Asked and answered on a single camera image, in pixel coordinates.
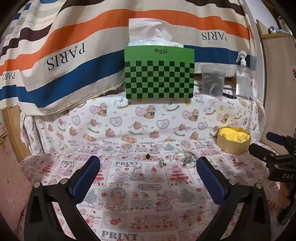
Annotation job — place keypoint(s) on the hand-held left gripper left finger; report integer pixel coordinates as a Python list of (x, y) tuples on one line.
[(85, 180)]

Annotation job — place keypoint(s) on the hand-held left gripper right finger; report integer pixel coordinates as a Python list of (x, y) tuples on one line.
[(211, 183)]

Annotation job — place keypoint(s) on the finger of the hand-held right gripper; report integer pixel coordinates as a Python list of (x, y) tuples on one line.
[(261, 150), (277, 139)]

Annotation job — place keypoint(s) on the octagonal cardboard box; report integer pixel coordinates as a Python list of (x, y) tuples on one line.
[(231, 147)]

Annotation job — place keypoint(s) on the thin silver bangle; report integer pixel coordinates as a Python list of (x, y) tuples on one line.
[(176, 154)]

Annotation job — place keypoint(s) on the silver charm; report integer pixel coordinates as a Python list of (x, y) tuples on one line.
[(161, 163)]

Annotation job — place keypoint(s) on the person's right hand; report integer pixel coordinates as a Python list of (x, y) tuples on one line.
[(285, 197)]

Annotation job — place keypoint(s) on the small white trinket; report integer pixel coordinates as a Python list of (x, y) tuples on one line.
[(236, 160)]

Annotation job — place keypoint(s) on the yellow cloth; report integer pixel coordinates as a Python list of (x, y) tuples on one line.
[(234, 134)]

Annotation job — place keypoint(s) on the dark pen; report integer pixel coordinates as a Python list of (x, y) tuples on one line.
[(229, 95)]

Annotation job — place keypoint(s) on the pink picture print cloth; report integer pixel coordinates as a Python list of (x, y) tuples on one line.
[(148, 197)]

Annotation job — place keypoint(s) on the small black stud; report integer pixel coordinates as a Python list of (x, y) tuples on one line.
[(147, 157)]

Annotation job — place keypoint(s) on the clear spray bottle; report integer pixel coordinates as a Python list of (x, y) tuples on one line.
[(244, 81)]

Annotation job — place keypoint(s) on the pink sticker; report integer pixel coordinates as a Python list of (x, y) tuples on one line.
[(294, 72)]

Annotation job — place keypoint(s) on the wooden cabinet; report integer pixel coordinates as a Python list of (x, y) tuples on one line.
[(277, 69)]

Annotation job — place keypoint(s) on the pink cushion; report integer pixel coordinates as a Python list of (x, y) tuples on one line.
[(11, 185)]

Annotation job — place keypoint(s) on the bear print cloth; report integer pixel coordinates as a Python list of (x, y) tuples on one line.
[(115, 111)]

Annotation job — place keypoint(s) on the clear plastic container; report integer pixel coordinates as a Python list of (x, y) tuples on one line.
[(212, 80)]

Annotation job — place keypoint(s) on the small toy figure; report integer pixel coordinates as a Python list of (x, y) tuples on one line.
[(272, 30)]

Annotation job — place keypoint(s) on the green checkered tissue box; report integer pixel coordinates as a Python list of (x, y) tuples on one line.
[(159, 76)]

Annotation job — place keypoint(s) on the striped printed blanket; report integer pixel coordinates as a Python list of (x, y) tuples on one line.
[(69, 34)]

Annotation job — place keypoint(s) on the white tissue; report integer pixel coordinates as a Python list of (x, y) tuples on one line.
[(148, 30)]

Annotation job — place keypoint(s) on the wooden frame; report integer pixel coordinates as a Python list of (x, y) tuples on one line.
[(12, 129)]

